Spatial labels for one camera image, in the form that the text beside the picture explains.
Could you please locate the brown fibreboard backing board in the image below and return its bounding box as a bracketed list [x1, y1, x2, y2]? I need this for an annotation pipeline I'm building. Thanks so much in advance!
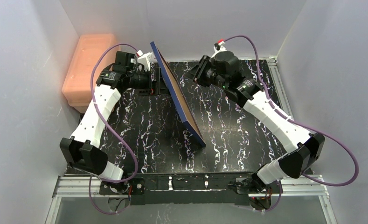
[156, 49, 205, 143]

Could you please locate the wooden picture frame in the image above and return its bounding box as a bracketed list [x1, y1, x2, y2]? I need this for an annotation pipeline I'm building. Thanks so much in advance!
[150, 41, 207, 148]

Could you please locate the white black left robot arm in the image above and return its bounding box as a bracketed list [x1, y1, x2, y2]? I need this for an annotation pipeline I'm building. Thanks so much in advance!
[60, 50, 169, 182]

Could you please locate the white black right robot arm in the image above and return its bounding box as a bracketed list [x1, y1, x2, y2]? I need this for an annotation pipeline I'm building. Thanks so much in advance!
[186, 51, 325, 188]

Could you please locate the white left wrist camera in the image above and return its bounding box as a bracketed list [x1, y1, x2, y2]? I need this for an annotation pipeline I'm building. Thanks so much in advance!
[136, 50, 153, 71]

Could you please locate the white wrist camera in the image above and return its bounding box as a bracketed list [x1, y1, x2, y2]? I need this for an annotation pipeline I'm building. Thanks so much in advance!
[210, 39, 227, 58]
[136, 50, 153, 71]

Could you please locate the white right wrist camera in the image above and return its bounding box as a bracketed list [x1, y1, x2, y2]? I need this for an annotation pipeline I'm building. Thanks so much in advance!
[210, 39, 227, 58]

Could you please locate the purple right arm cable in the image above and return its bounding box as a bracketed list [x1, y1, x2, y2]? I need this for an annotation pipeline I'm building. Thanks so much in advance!
[224, 35, 360, 212]

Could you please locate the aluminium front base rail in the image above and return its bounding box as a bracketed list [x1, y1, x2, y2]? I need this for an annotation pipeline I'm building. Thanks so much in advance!
[46, 173, 336, 224]

